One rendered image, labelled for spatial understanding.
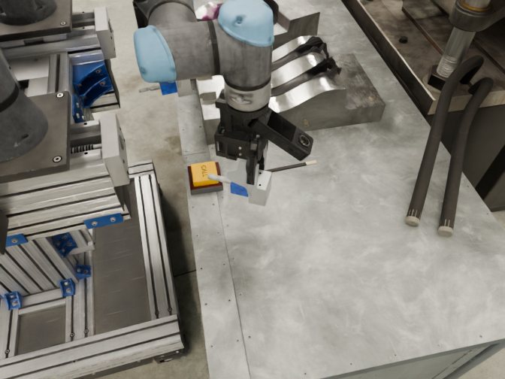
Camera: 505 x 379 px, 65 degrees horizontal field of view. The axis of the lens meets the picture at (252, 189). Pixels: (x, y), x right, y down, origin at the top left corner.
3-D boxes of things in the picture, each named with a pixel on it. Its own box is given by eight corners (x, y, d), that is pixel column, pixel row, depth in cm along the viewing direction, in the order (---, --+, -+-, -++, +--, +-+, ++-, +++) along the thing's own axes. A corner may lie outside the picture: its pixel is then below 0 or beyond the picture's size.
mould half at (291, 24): (184, 83, 126) (179, 51, 117) (155, 43, 140) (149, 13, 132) (316, 41, 141) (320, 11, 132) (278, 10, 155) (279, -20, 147)
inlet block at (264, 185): (205, 192, 85) (202, 176, 81) (213, 176, 88) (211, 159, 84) (264, 207, 82) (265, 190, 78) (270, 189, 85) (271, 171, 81)
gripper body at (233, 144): (228, 131, 78) (225, 80, 69) (271, 140, 76) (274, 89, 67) (215, 159, 73) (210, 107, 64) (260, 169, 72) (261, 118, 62)
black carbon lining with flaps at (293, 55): (224, 108, 107) (222, 78, 100) (216, 73, 117) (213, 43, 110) (347, 92, 112) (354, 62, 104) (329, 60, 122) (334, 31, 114)
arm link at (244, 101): (276, 67, 64) (262, 98, 59) (275, 90, 67) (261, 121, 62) (232, 59, 65) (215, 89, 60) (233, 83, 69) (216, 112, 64)
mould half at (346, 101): (207, 145, 108) (202, 105, 98) (196, 87, 124) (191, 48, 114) (380, 121, 114) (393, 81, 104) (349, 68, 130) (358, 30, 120)
